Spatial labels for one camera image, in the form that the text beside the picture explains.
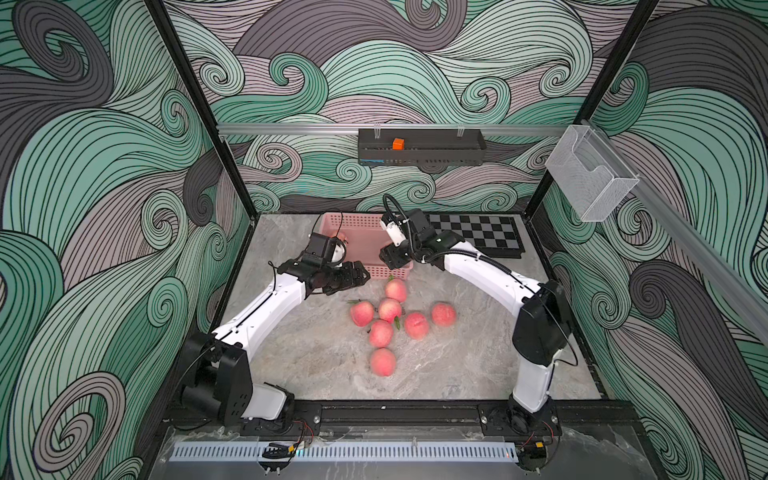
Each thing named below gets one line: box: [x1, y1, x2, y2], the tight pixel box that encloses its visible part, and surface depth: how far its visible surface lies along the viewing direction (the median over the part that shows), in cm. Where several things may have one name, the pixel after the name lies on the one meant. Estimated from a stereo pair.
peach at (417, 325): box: [405, 312, 429, 341], surface depth 85 cm
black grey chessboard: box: [428, 213, 526, 259], surface depth 113 cm
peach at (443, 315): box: [431, 303, 457, 328], surface depth 87 cm
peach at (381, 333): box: [369, 319, 393, 348], surface depth 85 cm
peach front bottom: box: [371, 348, 396, 377], surface depth 79 cm
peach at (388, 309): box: [378, 298, 402, 323], surface depth 89 cm
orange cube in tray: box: [392, 137, 405, 151], surface depth 90 cm
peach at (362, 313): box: [350, 301, 375, 327], surface depth 89 cm
